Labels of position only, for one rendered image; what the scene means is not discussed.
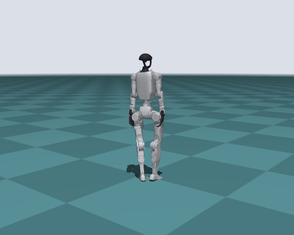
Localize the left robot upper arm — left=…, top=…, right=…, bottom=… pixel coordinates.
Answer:
left=131, top=73, right=138, bottom=97

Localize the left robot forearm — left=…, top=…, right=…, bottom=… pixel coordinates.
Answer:
left=130, top=96, right=137, bottom=113

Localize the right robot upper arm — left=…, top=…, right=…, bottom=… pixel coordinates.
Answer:
left=152, top=72, right=162, bottom=97

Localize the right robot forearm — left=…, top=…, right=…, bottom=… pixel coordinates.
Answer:
left=157, top=91, right=165, bottom=113

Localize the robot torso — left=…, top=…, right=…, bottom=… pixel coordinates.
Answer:
left=136, top=69, right=156, bottom=118

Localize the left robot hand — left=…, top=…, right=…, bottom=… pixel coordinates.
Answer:
left=129, top=109, right=134, bottom=127

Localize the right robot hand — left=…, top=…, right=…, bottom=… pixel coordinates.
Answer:
left=157, top=110, right=165, bottom=127

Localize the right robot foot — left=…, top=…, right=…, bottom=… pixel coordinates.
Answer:
left=149, top=173, right=162, bottom=180

